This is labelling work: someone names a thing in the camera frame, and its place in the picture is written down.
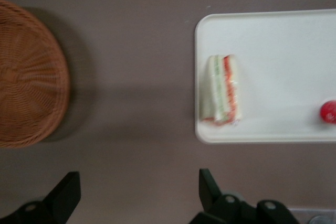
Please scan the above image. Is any small red fruit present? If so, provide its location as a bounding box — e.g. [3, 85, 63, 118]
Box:
[319, 99, 336, 124]

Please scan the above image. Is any triangle sandwich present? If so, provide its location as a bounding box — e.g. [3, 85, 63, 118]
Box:
[199, 54, 244, 128]

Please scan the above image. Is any round brown wicker basket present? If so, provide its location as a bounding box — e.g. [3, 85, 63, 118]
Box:
[0, 0, 71, 149]

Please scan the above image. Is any clear acrylic bottle rack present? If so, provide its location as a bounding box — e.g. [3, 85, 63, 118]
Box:
[287, 207, 336, 224]

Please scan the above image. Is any cream plastic tray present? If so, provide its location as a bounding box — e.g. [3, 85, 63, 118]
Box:
[194, 8, 336, 145]

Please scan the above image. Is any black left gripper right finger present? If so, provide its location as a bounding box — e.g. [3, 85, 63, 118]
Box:
[188, 168, 249, 224]

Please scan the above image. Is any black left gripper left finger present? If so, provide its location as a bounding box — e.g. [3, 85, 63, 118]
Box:
[14, 170, 81, 224]

